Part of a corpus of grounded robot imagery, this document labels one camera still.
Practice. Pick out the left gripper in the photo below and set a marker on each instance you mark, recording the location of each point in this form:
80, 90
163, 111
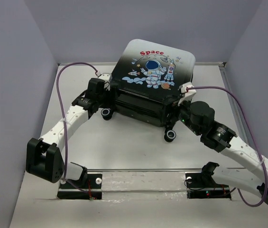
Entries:
111, 101

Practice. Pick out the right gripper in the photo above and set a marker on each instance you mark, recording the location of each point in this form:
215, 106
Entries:
170, 107

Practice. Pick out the black suitcase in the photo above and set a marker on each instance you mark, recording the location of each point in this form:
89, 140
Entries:
149, 76

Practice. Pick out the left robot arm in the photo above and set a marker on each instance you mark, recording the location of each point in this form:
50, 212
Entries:
44, 158

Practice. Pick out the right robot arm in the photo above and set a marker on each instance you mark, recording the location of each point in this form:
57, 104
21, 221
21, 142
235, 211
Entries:
254, 177

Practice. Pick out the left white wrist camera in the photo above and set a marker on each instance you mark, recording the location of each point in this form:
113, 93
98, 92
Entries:
107, 77

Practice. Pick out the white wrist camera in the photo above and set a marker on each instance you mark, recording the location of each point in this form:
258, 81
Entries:
107, 77
187, 91

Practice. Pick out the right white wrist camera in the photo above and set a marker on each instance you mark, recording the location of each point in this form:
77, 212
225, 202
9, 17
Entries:
187, 91

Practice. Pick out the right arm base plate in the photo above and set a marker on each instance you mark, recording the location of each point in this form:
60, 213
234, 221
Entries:
197, 188

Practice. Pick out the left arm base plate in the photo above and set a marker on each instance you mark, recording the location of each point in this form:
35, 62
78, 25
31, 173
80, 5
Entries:
91, 189

